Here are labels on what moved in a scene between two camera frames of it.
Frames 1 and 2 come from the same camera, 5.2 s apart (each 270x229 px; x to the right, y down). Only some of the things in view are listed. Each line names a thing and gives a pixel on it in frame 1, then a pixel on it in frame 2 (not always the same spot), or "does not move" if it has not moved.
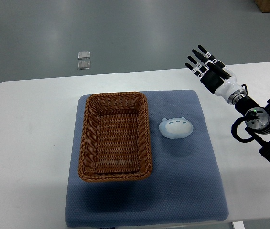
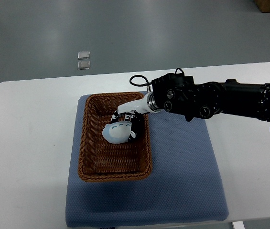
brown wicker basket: x=114 y=142 does not move
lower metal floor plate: x=83 y=65 does not move
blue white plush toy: x=176 y=128 → x=117 y=132
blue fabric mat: x=184 y=185 does not move
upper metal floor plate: x=83 y=55 does not move
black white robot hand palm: x=227 y=88 → x=134 y=110
